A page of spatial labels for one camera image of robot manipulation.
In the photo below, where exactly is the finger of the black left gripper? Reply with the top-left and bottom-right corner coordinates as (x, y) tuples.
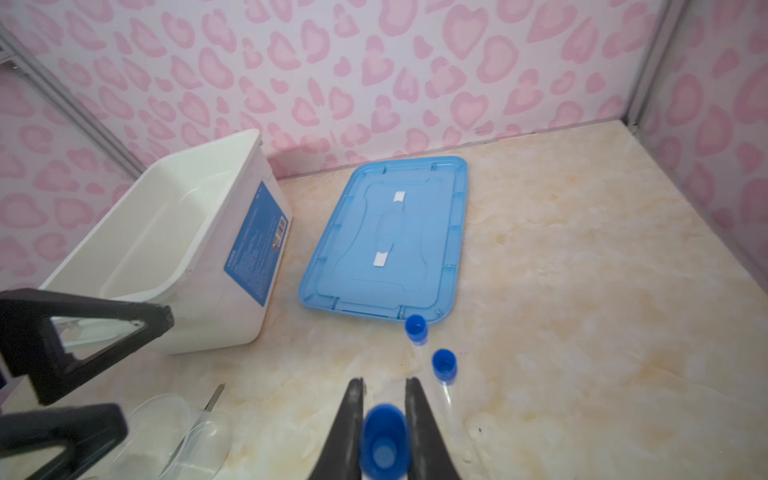
(1, 403), (129, 479)
(1, 288), (174, 405)

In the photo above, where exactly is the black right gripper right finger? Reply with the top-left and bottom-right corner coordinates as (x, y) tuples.
(405, 377), (461, 480)

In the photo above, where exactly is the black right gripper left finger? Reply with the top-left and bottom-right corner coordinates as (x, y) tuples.
(308, 378), (365, 480)

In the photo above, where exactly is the test tube blue cap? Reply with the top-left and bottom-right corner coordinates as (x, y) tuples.
(405, 314), (429, 346)
(359, 403), (411, 480)
(430, 347), (475, 457)

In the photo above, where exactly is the small glass beaker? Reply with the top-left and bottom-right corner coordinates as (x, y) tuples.
(106, 394), (232, 479)

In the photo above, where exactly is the glass stirring rod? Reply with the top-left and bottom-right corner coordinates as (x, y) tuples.
(175, 383), (226, 454)

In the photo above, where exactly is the blue plastic bin lid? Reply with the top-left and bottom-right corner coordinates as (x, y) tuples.
(298, 156), (469, 324)

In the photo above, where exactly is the white plastic storage bin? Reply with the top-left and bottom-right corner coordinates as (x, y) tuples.
(43, 129), (293, 354)

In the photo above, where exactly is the left rear corner post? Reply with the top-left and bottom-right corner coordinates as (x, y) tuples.
(1, 25), (146, 179)

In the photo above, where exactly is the aluminium corner frame post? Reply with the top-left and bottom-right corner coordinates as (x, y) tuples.
(621, 0), (691, 134)

